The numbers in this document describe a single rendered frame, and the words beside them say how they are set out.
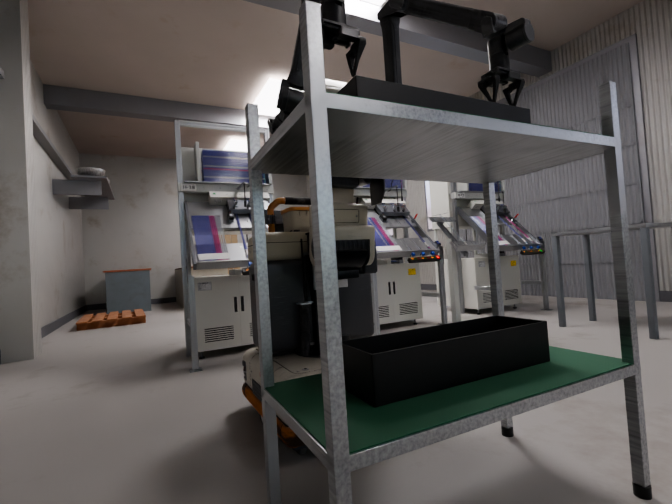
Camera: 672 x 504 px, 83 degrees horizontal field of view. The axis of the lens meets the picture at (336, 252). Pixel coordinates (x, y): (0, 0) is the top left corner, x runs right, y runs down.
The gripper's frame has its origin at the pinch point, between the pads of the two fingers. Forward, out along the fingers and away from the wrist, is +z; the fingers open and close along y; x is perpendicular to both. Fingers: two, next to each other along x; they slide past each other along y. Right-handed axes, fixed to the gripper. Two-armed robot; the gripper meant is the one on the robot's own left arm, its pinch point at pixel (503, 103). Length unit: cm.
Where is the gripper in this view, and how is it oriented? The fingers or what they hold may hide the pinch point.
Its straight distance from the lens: 133.5
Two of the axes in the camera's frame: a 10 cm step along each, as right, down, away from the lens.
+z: 0.8, 10.0, -0.4
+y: 8.9, -0.5, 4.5
